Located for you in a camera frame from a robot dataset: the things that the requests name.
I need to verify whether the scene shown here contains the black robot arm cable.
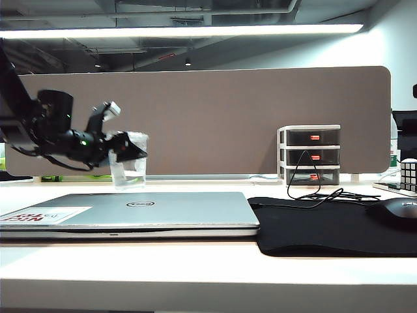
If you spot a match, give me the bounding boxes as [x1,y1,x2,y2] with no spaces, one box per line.
[12,145,95,173]

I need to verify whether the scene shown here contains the silver Dell laptop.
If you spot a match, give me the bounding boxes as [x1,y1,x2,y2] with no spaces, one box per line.
[0,191,261,239]

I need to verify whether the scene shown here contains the clear lidded plastic cup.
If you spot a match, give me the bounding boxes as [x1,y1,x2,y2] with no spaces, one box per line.
[109,130,150,191]

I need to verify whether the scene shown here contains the brown felt desk partition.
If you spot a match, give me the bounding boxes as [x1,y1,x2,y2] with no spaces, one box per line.
[5,66,392,177]

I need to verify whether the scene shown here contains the white LED light bar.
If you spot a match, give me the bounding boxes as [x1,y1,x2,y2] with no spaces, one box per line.
[0,23,365,40]

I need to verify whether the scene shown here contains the black mouse pad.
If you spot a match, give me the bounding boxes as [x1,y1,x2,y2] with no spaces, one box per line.
[248,196,417,258]

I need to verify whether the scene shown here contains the black monitor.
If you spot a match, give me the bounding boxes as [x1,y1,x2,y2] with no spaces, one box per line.
[392,110,417,160]

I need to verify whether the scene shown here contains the white red laptop sticker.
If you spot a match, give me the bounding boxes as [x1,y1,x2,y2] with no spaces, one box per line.
[0,206,93,225]

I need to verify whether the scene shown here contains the green strip behind partition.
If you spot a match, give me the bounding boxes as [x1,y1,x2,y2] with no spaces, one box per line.
[40,174,113,183]

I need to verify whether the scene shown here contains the black Rubik's cube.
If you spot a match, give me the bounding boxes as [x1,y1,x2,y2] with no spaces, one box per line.
[399,158,417,193]

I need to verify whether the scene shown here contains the green white carton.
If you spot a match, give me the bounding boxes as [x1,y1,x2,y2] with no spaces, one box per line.
[389,138,402,169]

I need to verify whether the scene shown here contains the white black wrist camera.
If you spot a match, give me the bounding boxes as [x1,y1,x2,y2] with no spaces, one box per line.
[86,100,122,133]

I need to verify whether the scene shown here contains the black computer mouse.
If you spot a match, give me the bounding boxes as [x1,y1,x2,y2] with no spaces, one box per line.
[366,198,417,226]

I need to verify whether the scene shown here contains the white desktop drawer unit frame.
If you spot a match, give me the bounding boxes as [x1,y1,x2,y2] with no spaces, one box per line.
[277,125,342,186]

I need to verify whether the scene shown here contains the thin black mouse cable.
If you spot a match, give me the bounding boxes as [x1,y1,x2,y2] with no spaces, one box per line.
[286,149,382,209]

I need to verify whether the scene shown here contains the white charging cable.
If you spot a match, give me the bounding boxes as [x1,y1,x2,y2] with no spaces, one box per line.
[379,169,401,183]

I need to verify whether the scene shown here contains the dark drawer with red handle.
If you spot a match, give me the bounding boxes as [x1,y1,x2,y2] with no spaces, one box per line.
[285,149,341,166]
[285,168,340,185]
[285,129,341,147]

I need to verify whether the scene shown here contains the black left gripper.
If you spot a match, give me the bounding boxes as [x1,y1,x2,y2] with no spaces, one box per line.
[63,128,148,169]

